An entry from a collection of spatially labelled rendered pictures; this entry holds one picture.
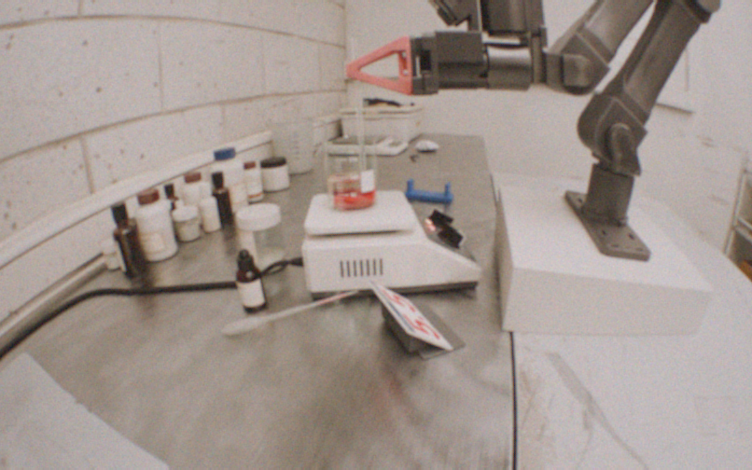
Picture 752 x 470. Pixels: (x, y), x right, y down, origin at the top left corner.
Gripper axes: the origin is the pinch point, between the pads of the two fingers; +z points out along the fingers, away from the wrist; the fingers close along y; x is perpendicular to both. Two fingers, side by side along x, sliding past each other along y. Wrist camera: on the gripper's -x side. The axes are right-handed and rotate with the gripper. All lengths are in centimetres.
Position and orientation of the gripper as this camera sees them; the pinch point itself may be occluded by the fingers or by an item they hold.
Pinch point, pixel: (354, 70)
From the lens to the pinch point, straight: 42.4
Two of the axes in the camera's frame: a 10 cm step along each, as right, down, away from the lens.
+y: -1.2, 3.9, -9.1
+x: 0.7, 9.2, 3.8
